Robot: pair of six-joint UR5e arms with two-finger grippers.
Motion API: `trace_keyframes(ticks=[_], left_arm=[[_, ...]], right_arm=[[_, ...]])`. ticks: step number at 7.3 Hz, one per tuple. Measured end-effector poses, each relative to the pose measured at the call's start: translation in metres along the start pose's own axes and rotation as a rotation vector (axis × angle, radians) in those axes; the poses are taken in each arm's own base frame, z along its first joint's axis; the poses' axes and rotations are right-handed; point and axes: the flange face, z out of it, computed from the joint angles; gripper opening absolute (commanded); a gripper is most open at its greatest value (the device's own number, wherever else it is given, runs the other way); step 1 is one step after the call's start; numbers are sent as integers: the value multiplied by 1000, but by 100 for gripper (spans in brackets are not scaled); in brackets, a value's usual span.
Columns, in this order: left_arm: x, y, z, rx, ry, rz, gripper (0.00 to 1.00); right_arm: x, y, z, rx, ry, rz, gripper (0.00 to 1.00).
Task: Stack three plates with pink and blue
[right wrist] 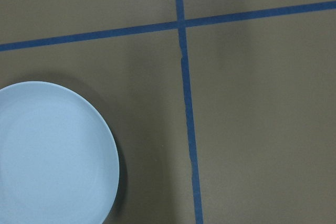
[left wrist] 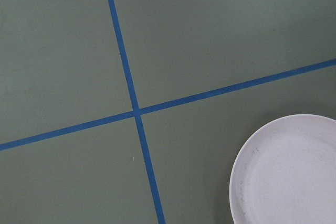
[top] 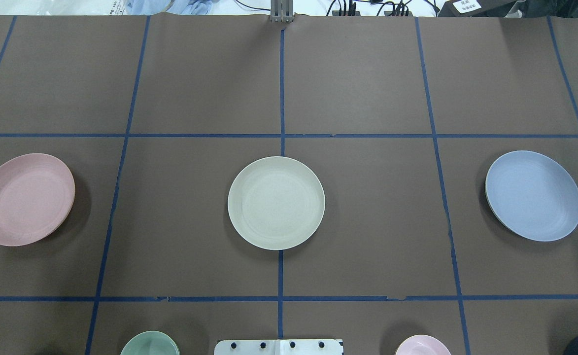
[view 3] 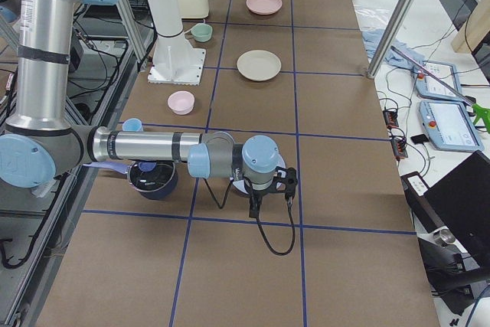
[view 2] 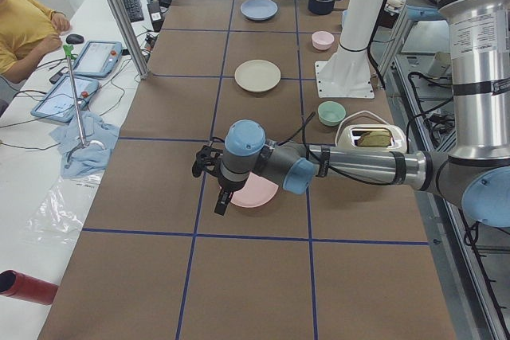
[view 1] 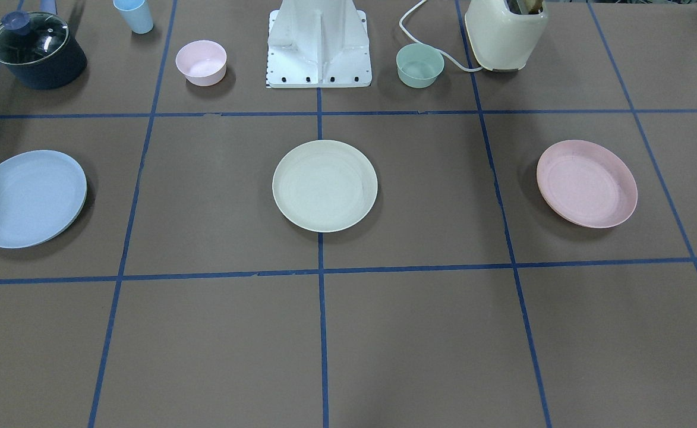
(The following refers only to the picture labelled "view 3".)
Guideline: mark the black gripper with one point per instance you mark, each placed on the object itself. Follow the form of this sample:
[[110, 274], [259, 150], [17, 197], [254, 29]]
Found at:
[[257, 194]]

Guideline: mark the beige plate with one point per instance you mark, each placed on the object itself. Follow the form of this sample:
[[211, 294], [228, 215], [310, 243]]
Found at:
[[259, 65]]

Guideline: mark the pink plate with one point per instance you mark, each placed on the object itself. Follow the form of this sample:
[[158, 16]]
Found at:
[[264, 7]]

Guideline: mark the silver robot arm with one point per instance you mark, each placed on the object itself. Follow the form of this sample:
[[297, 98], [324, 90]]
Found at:
[[39, 143]]

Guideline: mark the dark blue pot with lid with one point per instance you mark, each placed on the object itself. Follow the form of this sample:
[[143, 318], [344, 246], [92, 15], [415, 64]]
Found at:
[[153, 180]]

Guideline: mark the pink bowl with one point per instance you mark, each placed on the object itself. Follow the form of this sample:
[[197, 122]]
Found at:
[[181, 102]]

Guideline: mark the light blue cup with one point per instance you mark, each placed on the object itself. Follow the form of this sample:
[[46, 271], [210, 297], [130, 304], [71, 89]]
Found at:
[[132, 125]]

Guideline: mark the green cup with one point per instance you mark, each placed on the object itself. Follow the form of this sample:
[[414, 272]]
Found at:
[[201, 32]]

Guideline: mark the black laptop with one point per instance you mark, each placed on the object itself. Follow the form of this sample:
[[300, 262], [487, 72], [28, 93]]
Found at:
[[459, 201]]

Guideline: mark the lower teach pendant tablet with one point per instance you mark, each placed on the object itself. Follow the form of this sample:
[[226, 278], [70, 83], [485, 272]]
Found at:
[[448, 126]]

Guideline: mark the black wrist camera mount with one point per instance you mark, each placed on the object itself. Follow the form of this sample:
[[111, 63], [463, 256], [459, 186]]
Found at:
[[285, 182]]

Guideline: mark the green handled grabber stick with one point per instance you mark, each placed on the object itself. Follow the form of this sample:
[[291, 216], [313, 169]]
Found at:
[[481, 113]]

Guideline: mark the aluminium frame post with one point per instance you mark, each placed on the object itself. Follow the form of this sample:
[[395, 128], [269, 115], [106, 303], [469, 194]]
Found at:
[[388, 37]]

